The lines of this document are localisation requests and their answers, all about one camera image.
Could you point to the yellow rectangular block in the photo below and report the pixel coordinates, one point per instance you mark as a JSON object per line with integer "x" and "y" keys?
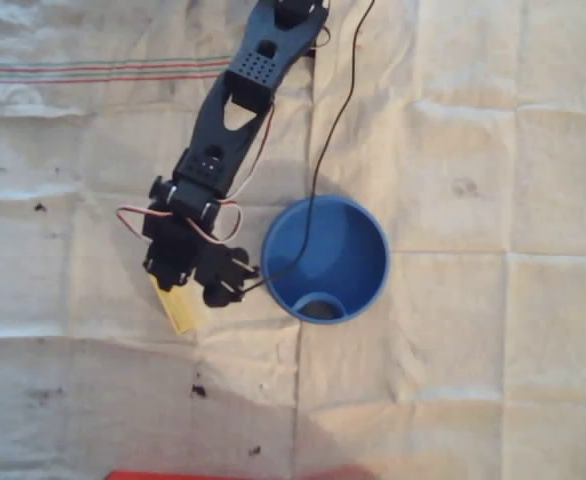
{"x": 180, "y": 312}

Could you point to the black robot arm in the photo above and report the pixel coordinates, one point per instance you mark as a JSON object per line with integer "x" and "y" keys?
{"x": 223, "y": 125}

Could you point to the blue plastic cup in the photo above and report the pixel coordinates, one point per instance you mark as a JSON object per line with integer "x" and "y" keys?
{"x": 343, "y": 240}

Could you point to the red flat object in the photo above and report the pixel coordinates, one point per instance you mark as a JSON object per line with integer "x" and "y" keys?
{"x": 148, "y": 475}

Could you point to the white creased cloth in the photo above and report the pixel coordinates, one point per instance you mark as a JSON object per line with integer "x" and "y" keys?
{"x": 473, "y": 200}

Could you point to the dark gripper-mounted camera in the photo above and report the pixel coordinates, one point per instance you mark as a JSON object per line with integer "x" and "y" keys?
{"x": 223, "y": 275}

